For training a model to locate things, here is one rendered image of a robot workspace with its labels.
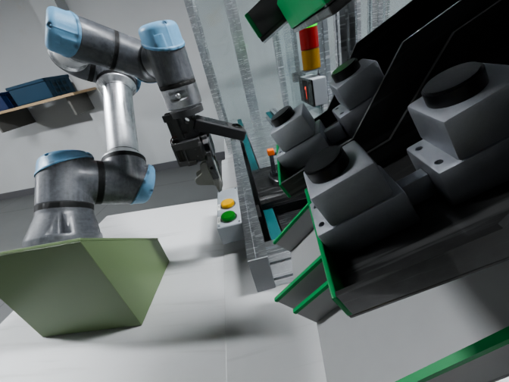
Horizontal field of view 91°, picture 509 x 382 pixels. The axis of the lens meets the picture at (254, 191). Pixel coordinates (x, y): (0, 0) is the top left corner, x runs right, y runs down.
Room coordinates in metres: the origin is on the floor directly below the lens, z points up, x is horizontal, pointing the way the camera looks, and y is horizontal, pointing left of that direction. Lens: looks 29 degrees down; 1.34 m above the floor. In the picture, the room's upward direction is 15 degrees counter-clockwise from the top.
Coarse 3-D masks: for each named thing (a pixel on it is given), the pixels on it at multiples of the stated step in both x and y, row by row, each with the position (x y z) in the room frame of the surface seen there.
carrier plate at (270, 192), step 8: (264, 168) 0.83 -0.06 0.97; (256, 176) 0.78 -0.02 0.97; (264, 176) 0.77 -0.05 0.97; (256, 184) 0.72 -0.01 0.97; (264, 184) 0.71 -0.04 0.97; (272, 184) 0.69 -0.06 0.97; (264, 192) 0.66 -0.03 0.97; (272, 192) 0.65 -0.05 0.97; (280, 192) 0.64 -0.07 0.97; (304, 192) 0.60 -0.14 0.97; (264, 200) 0.61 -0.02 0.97; (272, 200) 0.60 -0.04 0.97; (280, 200) 0.60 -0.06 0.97; (288, 200) 0.60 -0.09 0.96; (296, 200) 0.60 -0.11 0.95; (264, 208) 0.60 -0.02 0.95
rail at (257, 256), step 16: (240, 144) 1.20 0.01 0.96; (240, 160) 0.99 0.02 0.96; (240, 176) 0.84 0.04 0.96; (240, 192) 0.72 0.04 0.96; (240, 208) 0.62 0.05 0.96; (256, 208) 0.58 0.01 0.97; (256, 224) 0.52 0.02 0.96; (256, 240) 0.46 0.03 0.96; (256, 256) 0.42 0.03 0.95; (256, 272) 0.40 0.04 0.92; (256, 288) 0.40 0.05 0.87; (272, 288) 0.40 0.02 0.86
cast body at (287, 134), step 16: (288, 112) 0.30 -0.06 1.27; (304, 112) 0.30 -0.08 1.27; (288, 128) 0.29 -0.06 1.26; (304, 128) 0.28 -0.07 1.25; (320, 128) 0.29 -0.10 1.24; (336, 128) 0.29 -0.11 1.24; (288, 144) 0.29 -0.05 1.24; (304, 144) 0.28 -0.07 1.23; (320, 144) 0.28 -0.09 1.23; (288, 160) 0.29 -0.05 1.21; (304, 160) 0.29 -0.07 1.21
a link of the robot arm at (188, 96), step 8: (176, 88) 0.53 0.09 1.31; (184, 88) 0.54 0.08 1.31; (192, 88) 0.55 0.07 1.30; (168, 96) 0.54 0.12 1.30; (176, 96) 0.53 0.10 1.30; (184, 96) 0.54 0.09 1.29; (192, 96) 0.54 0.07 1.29; (200, 96) 0.57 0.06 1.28; (168, 104) 0.54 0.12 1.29; (176, 104) 0.53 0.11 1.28; (184, 104) 0.53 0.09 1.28; (192, 104) 0.54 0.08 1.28
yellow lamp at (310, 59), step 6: (318, 48) 0.74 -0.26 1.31; (306, 54) 0.75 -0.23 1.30; (312, 54) 0.74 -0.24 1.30; (318, 54) 0.74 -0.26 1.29; (306, 60) 0.75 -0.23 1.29; (312, 60) 0.74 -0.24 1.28; (318, 60) 0.74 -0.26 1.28; (306, 66) 0.75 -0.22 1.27; (312, 66) 0.74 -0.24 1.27; (318, 66) 0.74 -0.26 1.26
